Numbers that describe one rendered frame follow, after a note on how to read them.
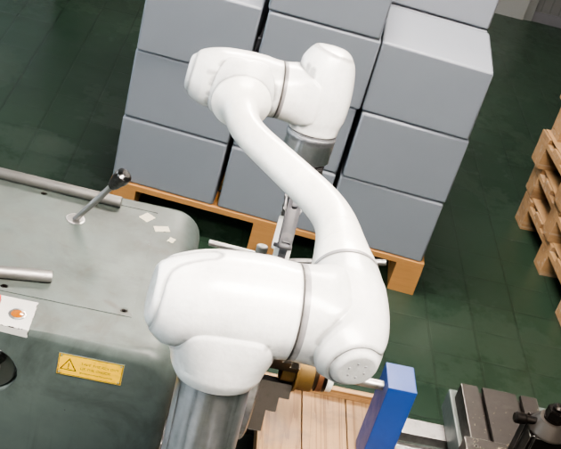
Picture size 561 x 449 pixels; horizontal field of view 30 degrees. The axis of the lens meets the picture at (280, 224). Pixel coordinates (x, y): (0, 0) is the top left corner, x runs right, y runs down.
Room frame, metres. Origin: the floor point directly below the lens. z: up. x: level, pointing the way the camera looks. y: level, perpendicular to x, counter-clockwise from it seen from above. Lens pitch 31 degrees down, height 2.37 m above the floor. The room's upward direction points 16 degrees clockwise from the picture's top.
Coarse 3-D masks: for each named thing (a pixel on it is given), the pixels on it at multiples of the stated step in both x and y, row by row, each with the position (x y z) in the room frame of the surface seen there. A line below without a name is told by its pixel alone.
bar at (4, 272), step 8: (0, 272) 1.40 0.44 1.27; (8, 272) 1.40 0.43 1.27; (16, 272) 1.41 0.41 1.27; (24, 272) 1.41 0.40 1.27; (32, 272) 1.42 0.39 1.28; (40, 272) 1.42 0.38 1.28; (48, 272) 1.43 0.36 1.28; (24, 280) 1.41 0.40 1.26; (32, 280) 1.41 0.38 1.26; (40, 280) 1.42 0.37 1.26; (48, 280) 1.42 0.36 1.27
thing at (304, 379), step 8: (304, 368) 1.58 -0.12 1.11; (312, 368) 1.58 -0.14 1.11; (280, 376) 1.58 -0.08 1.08; (288, 376) 1.58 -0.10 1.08; (296, 376) 1.57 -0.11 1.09; (304, 376) 1.57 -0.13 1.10; (312, 376) 1.58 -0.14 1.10; (320, 376) 1.58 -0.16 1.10; (296, 384) 1.56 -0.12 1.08; (304, 384) 1.57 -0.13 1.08; (312, 384) 1.57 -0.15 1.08; (320, 384) 1.58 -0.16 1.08
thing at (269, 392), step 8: (264, 376) 1.59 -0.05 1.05; (272, 376) 1.61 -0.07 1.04; (264, 384) 1.57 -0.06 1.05; (272, 384) 1.57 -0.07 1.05; (280, 384) 1.58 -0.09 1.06; (288, 384) 1.58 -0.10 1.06; (264, 392) 1.56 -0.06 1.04; (272, 392) 1.57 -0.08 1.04; (280, 392) 1.57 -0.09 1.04; (288, 392) 1.57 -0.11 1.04; (256, 400) 1.55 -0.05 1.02; (264, 400) 1.56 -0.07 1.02; (272, 400) 1.56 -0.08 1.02; (256, 408) 1.55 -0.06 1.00; (264, 408) 1.55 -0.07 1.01; (272, 408) 1.55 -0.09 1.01; (256, 416) 1.54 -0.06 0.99; (248, 424) 1.53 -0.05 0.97; (256, 424) 1.54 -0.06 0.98
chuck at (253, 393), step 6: (258, 384) 1.46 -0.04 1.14; (252, 390) 1.45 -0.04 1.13; (252, 396) 1.45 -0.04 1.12; (252, 402) 1.45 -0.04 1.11; (246, 408) 1.44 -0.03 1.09; (252, 408) 1.44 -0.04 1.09; (246, 414) 1.44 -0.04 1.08; (246, 420) 1.44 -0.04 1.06; (246, 426) 1.45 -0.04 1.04; (240, 432) 1.45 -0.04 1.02
